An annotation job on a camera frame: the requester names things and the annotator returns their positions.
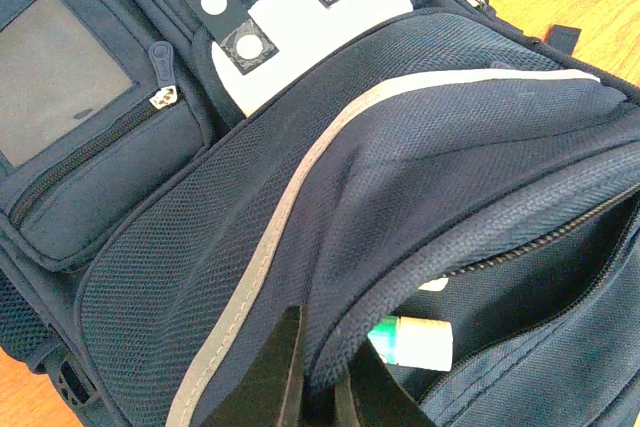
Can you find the navy blue student backpack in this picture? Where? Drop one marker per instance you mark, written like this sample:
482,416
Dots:
175,174

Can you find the green white glue stick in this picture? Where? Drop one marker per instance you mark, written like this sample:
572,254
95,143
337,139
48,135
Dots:
414,342

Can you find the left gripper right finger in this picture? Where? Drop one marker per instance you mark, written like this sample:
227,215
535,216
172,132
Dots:
369,395

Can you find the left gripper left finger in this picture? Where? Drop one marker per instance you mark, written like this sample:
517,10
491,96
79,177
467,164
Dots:
270,394

